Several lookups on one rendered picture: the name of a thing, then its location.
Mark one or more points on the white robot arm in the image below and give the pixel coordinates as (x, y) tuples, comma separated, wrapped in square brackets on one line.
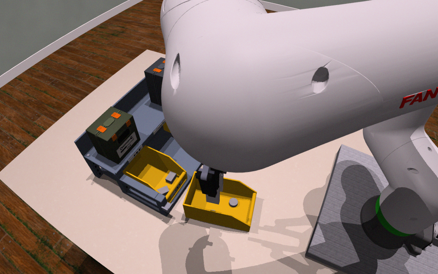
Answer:
[(244, 89)]

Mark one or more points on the grey low shelf rack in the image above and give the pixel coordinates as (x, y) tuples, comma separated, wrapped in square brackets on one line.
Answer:
[(149, 120)]

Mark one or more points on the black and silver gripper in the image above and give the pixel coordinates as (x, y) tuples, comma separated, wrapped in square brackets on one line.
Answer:
[(211, 183)]

